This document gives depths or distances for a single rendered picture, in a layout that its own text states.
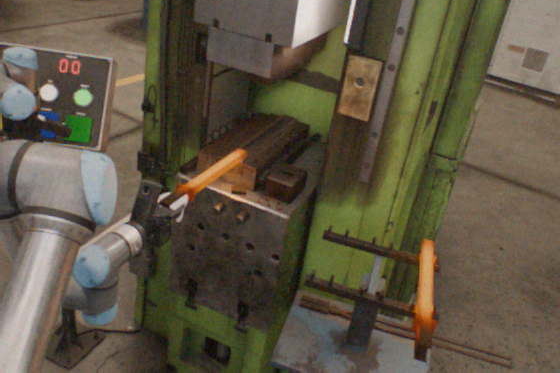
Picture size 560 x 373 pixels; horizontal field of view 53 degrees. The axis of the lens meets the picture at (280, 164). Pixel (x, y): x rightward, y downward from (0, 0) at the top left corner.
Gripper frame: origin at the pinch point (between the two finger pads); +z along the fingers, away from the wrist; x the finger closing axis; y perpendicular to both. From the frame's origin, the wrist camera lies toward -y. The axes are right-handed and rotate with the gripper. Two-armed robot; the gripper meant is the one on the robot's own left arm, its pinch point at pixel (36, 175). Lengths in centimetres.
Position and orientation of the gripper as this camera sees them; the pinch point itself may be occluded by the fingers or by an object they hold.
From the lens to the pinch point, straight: 167.8
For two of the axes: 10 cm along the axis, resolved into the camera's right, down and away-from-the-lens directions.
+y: -7.2, 2.2, -6.5
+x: 6.7, 4.3, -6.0
